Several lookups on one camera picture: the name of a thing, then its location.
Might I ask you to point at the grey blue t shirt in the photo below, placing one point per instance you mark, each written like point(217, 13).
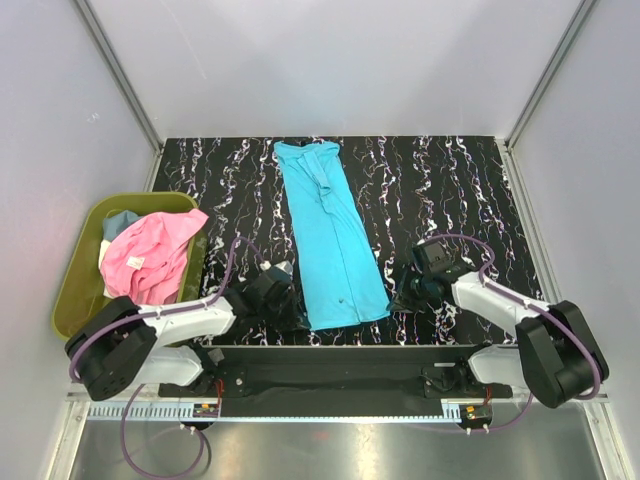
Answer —
point(116, 224)

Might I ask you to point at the olive green plastic bin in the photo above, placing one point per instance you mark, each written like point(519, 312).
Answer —
point(81, 296)

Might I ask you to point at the right aluminium corner post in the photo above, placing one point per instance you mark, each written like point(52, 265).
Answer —
point(571, 33)

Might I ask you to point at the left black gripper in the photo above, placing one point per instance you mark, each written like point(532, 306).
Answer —
point(295, 319)

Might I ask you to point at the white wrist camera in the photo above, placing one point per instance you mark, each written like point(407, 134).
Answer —
point(278, 272)
point(430, 258)

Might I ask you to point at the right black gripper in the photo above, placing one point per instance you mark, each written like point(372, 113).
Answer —
point(402, 301)

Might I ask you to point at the left aluminium corner post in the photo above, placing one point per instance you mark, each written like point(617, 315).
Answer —
point(108, 54)

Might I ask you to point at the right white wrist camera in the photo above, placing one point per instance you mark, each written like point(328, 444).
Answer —
point(430, 258)

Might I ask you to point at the cyan t shirt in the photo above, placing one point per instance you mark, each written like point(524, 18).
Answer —
point(341, 282)

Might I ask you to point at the left small circuit board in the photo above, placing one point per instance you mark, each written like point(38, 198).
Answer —
point(206, 410)

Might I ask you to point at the right small circuit board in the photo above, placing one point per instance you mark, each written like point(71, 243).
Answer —
point(478, 412)

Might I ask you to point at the pink t shirt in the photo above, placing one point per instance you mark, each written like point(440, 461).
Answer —
point(147, 261)

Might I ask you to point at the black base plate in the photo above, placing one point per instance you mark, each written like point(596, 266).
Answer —
point(291, 383)

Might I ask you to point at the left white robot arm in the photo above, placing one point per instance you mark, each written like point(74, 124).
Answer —
point(128, 345)

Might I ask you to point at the white t shirt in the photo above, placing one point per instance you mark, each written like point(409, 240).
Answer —
point(104, 246)

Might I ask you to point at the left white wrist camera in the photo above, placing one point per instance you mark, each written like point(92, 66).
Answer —
point(278, 272)

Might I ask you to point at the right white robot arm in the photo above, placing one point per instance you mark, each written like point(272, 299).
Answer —
point(530, 330)

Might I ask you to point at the aluminium corner post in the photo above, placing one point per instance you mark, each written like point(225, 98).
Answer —
point(571, 33)
point(108, 54)

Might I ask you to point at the small circuit board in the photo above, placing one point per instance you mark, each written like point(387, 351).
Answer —
point(206, 410)
point(478, 412)

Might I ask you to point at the white slotted cable duct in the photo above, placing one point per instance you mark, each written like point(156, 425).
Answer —
point(144, 411)

